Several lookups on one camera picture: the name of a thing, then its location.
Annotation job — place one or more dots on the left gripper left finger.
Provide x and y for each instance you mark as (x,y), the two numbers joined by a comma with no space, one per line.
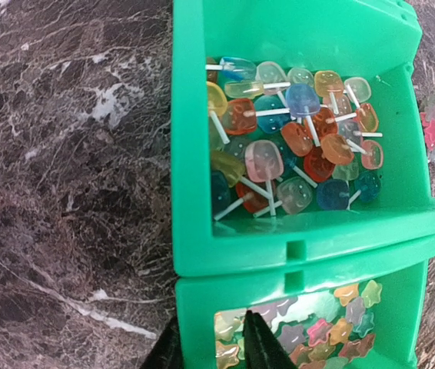
(166,353)

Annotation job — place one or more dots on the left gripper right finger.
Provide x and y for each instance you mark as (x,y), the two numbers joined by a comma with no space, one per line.
(261,347)

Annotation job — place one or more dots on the green three-compartment bin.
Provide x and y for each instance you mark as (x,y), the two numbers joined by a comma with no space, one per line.
(245,260)

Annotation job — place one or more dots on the star gummy candies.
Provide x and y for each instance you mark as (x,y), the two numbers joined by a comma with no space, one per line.
(327,329)

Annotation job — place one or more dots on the wrapped colourful candies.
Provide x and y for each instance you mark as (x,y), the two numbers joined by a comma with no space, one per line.
(286,139)

